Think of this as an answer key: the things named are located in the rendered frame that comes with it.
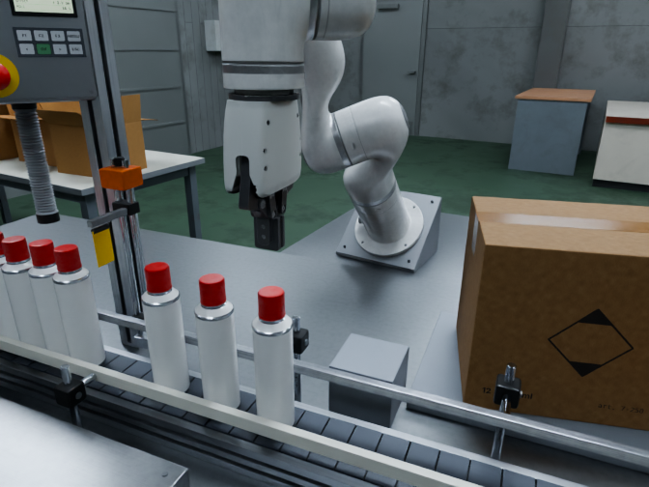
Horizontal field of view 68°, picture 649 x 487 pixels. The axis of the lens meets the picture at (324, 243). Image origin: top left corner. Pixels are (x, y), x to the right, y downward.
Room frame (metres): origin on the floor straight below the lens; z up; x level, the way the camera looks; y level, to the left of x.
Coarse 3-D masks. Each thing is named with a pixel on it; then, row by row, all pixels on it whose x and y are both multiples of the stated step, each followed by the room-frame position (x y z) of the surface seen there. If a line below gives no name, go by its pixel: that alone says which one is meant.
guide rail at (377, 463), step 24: (0, 336) 0.69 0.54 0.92; (48, 360) 0.64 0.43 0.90; (72, 360) 0.63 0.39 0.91; (120, 384) 0.58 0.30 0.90; (144, 384) 0.57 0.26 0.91; (192, 408) 0.53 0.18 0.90; (216, 408) 0.52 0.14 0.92; (264, 432) 0.49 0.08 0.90; (288, 432) 0.48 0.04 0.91; (336, 456) 0.45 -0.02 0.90; (360, 456) 0.44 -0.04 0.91; (384, 456) 0.44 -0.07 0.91; (408, 480) 0.42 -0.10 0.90; (432, 480) 0.41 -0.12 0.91; (456, 480) 0.41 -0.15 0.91
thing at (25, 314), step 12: (12, 240) 0.70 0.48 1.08; (24, 240) 0.70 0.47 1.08; (12, 252) 0.69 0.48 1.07; (24, 252) 0.70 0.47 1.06; (12, 264) 0.69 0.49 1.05; (24, 264) 0.69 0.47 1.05; (12, 276) 0.68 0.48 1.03; (24, 276) 0.68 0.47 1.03; (12, 288) 0.68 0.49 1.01; (24, 288) 0.68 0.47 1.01; (12, 300) 0.68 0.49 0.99; (24, 300) 0.68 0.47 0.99; (24, 312) 0.68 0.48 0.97; (36, 312) 0.69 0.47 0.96; (24, 324) 0.68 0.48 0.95; (36, 324) 0.68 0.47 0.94; (24, 336) 0.68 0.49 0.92; (36, 336) 0.68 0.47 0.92
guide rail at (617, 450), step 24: (192, 336) 0.62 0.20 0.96; (360, 384) 0.52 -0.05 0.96; (384, 384) 0.51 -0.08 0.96; (432, 408) 0.48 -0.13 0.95; (456, 408) 0.47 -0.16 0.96; (480, 408) 0.47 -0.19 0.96; (528, 432) 0.44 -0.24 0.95; (552, 432) 0.43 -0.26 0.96; (576, 432) 0.43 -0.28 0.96; (624, 456) 0.40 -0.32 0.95; (648, 456) 0.40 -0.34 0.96
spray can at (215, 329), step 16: (208, 288) 0.55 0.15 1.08; (224, 288) 0.57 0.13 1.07; (208, 304) 0.55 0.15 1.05; (224, 304) 0.56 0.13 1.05; (208, 320) 0.54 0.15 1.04; (224, 320) 0.55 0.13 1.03; (208, 336) 0.54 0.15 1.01; (224, 336) 0.55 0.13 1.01; (208, 352) 0.54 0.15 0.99; (224, 352) 0.55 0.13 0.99; (208, 368) 0.54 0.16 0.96; (224, 368) 0.55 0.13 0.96; (208, 384) 0.54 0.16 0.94; (224, 384) 0.54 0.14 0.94; (224, 400) 0.54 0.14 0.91
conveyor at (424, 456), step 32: (0, 352) 0.70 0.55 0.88; (96, 384) 0.62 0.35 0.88; (192, 384) 0.62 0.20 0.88; (192, 416) 0.54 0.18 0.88; (320, 416) 0.55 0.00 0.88; (288, 448) 0.49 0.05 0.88; (384, 448) 0.49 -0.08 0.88; (416, 448) 0.49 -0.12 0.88; (384, 480) 0.44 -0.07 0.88; (480, 480) 0.44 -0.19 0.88; (512, 480) 0.44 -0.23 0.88; (544, 480) 0.44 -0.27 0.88
